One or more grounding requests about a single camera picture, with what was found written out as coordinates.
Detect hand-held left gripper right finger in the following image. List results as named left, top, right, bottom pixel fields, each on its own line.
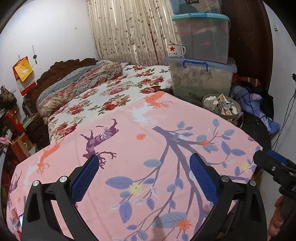
left=189, top=153, right=269, bottom=241

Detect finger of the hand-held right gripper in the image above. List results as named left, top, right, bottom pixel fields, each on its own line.
left=265, top=150, right=296, bottom=168
left=253, top=150, right=296, bottom=184

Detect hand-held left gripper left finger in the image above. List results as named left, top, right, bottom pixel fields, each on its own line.
left=21, top=154, right=100, bottom=241

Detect tan round waste bin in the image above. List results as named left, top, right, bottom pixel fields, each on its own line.
left=202, top=93, right=242, bottom=122

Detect person's right hand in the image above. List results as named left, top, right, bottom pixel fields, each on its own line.
left=268, top=195, right=296, bottom=241

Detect pile of blue clothes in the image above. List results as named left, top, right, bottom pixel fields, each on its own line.
left=230, top=85, right=282, bottom=135

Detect pink printed blanket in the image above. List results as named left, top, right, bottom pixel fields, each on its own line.
left=6, top=91, right=263, bottom=241

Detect brown paper bag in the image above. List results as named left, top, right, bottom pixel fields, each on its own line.
left=10, top=136, right=31, bottom=163

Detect white and brown snack wrapper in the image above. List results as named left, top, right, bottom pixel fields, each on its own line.
left=216, top=93, right=234, bottom=110

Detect white floral bed sheet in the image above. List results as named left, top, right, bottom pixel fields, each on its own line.
left=47, top=65, right=173, bottom=143

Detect red gift box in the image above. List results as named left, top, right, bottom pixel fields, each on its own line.
left=3, top=111, right=25, bottom=140

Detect patchwork floral quilt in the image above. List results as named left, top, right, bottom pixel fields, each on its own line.
left=36, top=60, right=130, bottom=117

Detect dark carved wooden headboard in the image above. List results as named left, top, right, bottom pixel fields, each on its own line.
left=23, top=58, right=99, bottom=150

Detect dark woven bag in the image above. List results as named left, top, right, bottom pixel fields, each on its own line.
left=0, top=85, right=17, bottom=110

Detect dark wooden wardrobe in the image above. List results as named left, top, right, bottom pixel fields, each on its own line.
left=221, top=0, right=275, bottom=94

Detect white enamel mug red star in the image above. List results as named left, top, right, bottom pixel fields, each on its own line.
left=167, top=42, right=186, bottom=57

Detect clear storage bin teal lid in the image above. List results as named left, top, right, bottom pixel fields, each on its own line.
left=171, top=13, right=231, bottom=65

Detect beige leaf-print curtain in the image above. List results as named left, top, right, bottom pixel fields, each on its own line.
left=87, top=0, right=184, bottom=67

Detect clear storage bin dark label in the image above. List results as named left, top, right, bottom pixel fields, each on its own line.
left=169, top=0, right=223, bottom=15

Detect clear storage bin blue handle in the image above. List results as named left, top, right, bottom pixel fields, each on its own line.
left=165, top=57, right=238, bottom=102

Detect red and yellow wall calendar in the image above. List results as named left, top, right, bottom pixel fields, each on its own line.
left=13, top=56, right=37, bottom=96

